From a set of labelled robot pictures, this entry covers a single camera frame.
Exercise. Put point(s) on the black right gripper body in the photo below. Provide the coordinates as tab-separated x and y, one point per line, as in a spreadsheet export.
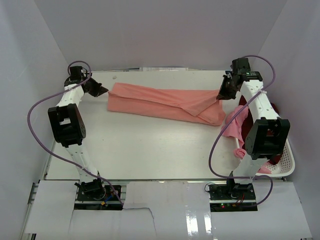
233	90

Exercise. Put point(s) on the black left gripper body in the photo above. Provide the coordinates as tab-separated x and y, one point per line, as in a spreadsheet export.
93	87

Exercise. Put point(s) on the salmon pink t shirt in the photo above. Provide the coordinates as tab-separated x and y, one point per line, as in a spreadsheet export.
195	106

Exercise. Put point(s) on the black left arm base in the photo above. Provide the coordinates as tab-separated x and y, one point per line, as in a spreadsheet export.
96	195

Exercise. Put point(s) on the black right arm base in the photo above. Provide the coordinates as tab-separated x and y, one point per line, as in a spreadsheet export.
225	199

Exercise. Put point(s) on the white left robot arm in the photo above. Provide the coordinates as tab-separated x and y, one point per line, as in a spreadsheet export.
67	124

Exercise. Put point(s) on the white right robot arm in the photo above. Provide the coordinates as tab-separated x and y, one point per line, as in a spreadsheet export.
268	134

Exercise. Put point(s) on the light pink t shirt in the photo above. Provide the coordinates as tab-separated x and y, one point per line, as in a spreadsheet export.
235	130

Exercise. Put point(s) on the dark red t shirt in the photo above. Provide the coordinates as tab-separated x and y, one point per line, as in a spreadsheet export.
246	127

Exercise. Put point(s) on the white perforated laundry basket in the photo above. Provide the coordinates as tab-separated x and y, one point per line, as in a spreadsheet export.
284	167

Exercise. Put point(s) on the white paper sheets front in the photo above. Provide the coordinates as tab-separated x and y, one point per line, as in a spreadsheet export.
171	210

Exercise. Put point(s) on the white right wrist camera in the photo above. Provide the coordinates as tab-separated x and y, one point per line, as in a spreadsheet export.
229	73

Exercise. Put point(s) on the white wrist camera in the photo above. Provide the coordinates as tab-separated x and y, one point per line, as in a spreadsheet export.
229	73
85	72

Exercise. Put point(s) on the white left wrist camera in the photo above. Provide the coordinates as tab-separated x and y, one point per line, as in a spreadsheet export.
85	72

